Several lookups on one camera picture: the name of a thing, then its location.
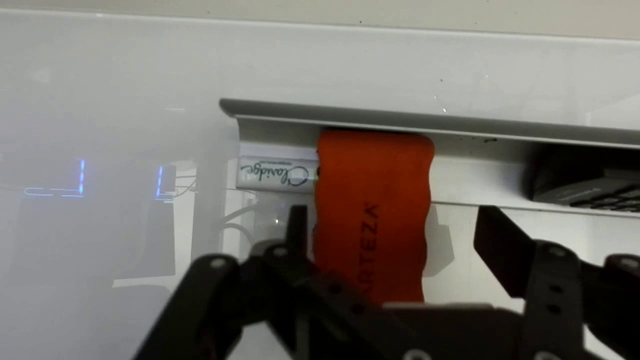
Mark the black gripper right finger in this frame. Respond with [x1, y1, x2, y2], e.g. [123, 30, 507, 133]
[474, 206, 640, 360]

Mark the large wall whiteboard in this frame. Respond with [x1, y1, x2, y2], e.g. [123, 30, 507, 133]
[0, 10, 640, 360]

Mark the black remote control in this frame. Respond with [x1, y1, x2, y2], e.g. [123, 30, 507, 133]
[526, 145, 640, 211]

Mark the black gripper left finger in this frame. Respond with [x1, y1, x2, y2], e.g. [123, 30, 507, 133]
[132, 203, 428, 360]

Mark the orange whiteboard eraser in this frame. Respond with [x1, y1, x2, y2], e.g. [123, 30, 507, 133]
[311, 129, 433, 304]

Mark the white marker pen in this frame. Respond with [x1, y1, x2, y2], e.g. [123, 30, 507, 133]
[236, 158, 317, 192]

